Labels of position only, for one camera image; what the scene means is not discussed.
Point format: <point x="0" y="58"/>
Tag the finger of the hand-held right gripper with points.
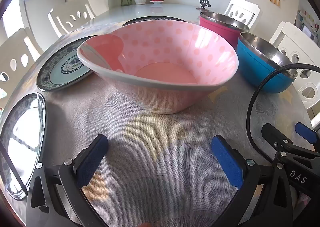
<point x="306" y="133"/>
<point x="277" y="135"/>

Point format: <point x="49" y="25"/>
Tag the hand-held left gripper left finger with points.
<point x="92" y="159"/>

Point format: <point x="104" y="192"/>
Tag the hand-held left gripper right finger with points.
<point x="227" y="164"/>

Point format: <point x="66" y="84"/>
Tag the blue steel bowl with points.
<point x="260" y="71"/>

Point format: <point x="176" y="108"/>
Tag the pink polka dot bowl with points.
<point x="172" y="49"/>

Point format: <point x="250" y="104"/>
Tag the patterned grey tablecloth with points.
<point x="160" y="157"/>

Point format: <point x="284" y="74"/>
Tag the dark rimmed plate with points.
<point x="22" y="142"/>
<point x="140" y="20"/>

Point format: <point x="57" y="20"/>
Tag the blue patterned plate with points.
<point x="65" y="69"/>

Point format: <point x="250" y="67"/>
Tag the white dining chair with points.
<point x="62" y="20"/>
<point x="287" y="39"/>
<point x="17" y="49"/>
<point x="247" y="8"/>

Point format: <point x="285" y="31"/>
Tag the pink steel bowl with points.
<point x="217" y="30"/>

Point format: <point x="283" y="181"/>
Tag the black phone stand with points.
<point x="203" y="3"/>

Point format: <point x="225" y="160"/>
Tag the wall shelf with papers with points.
<point x="307" y="25"/>

